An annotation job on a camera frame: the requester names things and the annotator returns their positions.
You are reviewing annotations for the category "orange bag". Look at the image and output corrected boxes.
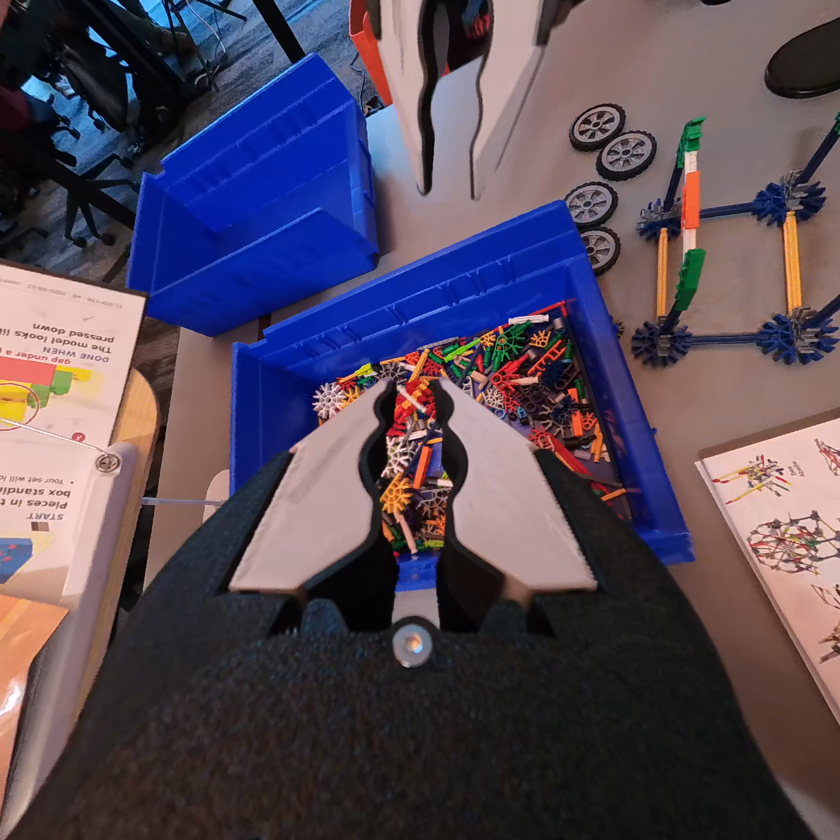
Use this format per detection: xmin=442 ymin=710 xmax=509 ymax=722
xmin=349 ymin=0 xmax=395 ymax=107

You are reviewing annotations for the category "white board holder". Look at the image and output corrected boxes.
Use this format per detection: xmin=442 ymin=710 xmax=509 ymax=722
xmin=0 ymin=441 xmax=140 ymax=808

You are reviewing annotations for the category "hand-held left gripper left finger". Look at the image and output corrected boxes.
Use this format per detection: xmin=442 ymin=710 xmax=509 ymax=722
xmin=228 ymin=378 xmax=400 ymax=611

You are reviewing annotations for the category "white instruction board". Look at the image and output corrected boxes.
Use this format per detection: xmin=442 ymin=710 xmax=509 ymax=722
xmin=0 ymin=261 xmax=148 ymax=605

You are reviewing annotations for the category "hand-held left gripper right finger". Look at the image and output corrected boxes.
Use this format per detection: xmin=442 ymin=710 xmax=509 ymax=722
xmin=432 ymin=378 xmax=598 ymax=611

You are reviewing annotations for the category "blue yellow rod model frame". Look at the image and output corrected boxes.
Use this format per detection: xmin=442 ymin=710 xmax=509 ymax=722
xmin=630 ymin=112 xmax=840 ymax=367

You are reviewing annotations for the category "pile of colourful construction pieces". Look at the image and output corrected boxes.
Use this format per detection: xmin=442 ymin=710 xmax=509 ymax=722
xmin=311 ymin=302 xmax=634 ymax=559

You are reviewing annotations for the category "blue plastic storage bin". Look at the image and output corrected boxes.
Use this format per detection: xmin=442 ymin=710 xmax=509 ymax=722
xmin=126 ymin=52 xmax=380 ymax=337
xmin=230 ymin=200 xmax=695 ymax=592

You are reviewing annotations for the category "model instruction booklet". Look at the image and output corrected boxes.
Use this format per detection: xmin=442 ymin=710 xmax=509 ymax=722
xmin=696 ymin=410 xmax=840 ymax=706

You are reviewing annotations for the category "black office chair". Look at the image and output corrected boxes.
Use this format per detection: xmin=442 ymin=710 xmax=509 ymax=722
xmin=0 ymin=39 xmax=142 ymax=250

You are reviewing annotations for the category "green white orange rod strip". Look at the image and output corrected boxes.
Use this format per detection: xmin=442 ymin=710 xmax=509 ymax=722
xmin=669 ymin=117 xmax=708 ymax=315

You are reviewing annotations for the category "grey wheel black tyre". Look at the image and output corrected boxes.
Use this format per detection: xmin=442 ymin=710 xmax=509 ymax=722
xmin=577 ymin=226 xmax=622 ymax=275
xmin=596 ymin=129 xmax=658 ymax=182
xmin=564 ymin=181 xmax=620 ymax=229
xmin=569 ymin=103 xmax=626 ymax=153

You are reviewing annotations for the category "black oval base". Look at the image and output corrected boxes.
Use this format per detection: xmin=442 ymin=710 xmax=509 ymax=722
xmin=763 ymin=16 xmax=840 ymax=101

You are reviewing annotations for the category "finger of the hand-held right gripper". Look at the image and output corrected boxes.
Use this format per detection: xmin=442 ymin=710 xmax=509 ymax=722
xmin=373 ymin=0 xmax=454 ymax=196
xmin=467 ymin=0 xmax=550 ymax=200

